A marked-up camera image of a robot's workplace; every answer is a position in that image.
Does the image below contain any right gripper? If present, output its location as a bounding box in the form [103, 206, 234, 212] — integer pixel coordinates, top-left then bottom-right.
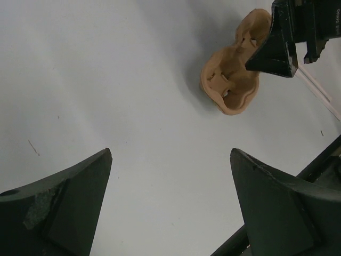
[245, 1, 340, 78]

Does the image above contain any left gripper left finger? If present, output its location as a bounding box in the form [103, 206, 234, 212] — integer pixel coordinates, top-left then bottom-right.
[1, 148, 112, 255]

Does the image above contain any wrapped straw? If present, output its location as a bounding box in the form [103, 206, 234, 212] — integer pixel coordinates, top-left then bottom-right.
[295, 65, 340, 121]

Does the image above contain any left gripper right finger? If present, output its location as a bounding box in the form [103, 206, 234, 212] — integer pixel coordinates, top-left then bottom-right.
[230, 148, 341, 256]

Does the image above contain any pulp cup carrier tray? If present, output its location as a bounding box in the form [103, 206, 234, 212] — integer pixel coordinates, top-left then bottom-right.
[200, 9, 271, 115]

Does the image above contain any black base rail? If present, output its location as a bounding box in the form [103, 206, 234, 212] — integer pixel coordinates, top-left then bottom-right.
[210, 134, 341, 256]

